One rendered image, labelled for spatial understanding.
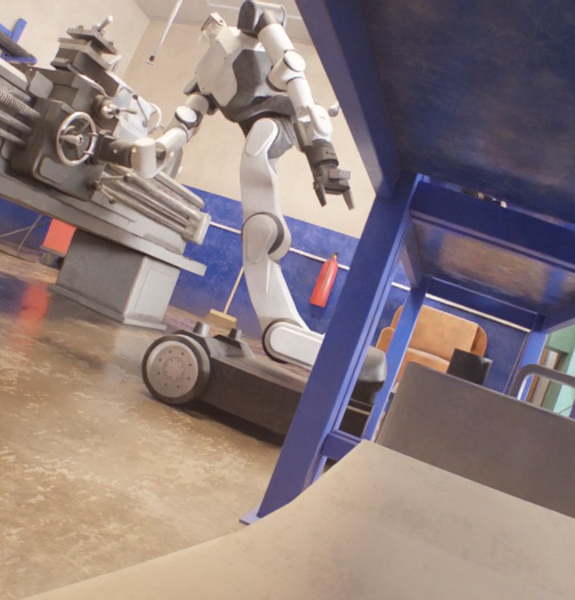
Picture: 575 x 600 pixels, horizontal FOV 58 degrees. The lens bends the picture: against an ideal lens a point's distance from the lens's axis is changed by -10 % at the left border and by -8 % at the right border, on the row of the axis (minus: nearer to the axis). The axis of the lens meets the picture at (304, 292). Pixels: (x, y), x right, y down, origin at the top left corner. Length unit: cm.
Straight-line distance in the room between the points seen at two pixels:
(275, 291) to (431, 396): 122
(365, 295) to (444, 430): 41
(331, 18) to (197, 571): 43
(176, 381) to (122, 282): 163
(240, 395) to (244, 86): 102
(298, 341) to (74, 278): 196
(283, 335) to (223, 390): 26
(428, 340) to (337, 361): 430
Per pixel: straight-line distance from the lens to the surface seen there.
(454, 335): 524
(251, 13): 201
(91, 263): 335
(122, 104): 299
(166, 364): 165
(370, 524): 35
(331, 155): 167
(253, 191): 187
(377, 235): 98
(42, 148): 217
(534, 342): 207
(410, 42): 61
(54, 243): 529
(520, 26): 54
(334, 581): 25
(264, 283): 178
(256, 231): 178
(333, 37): 53
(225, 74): 202
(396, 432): 63
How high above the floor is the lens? 36
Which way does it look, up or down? 3 degrees up
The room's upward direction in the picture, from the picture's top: 20 degrees clockwise
